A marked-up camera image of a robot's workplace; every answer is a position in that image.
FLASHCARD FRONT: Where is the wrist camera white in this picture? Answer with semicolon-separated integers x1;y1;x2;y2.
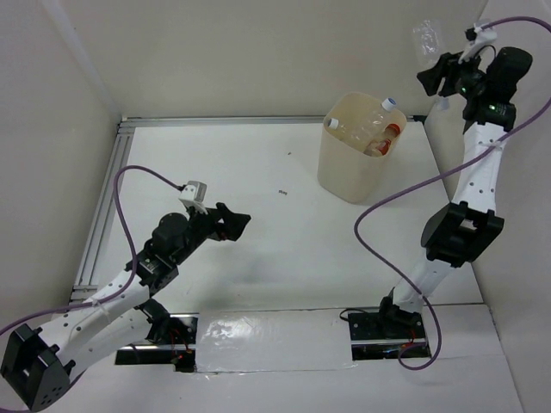
178;181;207;214
458;23;498;64

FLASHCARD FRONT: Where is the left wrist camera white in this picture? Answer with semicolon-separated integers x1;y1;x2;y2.
178;181;207;214

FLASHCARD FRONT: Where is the clear bottle blue-white cap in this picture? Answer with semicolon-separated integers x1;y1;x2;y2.
412;19;451;111
351;97;396;145

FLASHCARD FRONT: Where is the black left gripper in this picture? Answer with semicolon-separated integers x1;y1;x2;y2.
172;200;251;265

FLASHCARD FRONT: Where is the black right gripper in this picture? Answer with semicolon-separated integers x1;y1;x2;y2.
416;44;488;100

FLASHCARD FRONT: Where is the red cap labelled bottle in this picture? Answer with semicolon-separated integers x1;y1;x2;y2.
364;124;401;157

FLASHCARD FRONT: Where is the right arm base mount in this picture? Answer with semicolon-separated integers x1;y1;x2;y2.
339;304;430;361

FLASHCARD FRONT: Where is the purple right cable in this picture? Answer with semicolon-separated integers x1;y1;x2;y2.
353;15;551;372

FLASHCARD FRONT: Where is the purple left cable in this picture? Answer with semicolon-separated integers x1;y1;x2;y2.
0;165;184;412

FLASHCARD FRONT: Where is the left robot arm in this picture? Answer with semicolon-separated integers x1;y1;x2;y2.
1;202;251;412

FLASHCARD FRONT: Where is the clear bottle white cap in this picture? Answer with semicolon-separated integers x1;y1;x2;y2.
325;117;362;145

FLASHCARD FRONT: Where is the aluminium frame rail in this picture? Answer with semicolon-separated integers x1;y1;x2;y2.
66;114;425;313

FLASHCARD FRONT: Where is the beige plastic bin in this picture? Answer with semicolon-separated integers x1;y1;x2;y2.
317;92;406;204

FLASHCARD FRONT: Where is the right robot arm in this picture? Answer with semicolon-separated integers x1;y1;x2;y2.
375;46;533;337

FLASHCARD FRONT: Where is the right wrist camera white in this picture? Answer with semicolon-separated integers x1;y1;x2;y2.
458;23;498;64

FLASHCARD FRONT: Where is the purple cable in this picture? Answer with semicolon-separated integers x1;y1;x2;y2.
353;15;551;372
0;165;184;412

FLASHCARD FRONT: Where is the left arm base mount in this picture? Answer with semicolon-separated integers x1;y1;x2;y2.
115;299;198;373

